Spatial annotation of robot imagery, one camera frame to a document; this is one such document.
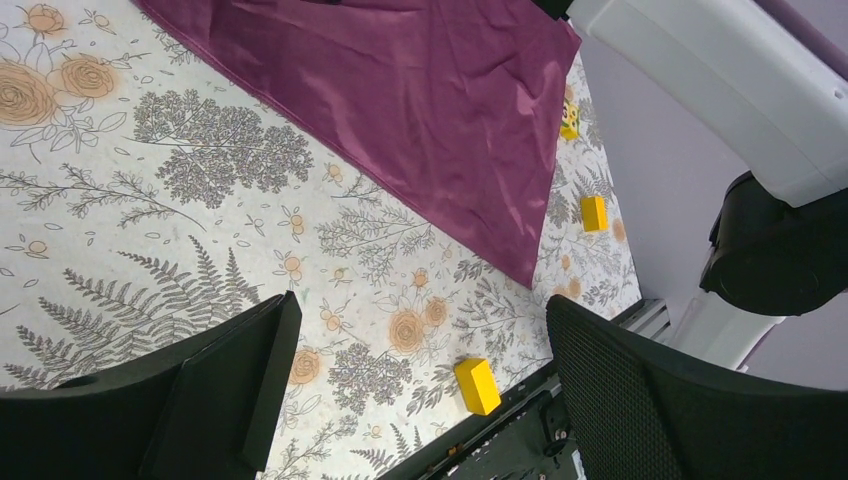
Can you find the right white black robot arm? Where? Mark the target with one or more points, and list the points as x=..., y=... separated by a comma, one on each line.
x=774, y=89

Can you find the yellow block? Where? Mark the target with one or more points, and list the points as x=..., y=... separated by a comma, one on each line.
x=594, y=214
x=477, y=386

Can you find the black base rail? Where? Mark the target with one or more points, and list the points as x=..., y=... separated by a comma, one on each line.
x=527, y=437

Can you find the floral tablecloth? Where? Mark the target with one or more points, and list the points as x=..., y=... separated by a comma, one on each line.
x=145, y=198

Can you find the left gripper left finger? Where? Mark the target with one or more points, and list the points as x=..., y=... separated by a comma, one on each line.
x=206, y=407

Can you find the yellow block at right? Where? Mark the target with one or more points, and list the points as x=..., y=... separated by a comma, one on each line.
x=594, y=214

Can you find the yellow block near front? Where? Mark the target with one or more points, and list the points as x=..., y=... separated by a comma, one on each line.
x=477, y=386

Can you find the purple satin napkin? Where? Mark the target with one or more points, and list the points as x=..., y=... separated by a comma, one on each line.
x=454, y=107

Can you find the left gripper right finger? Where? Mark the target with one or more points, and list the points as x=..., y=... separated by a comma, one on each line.
x=642, y=410

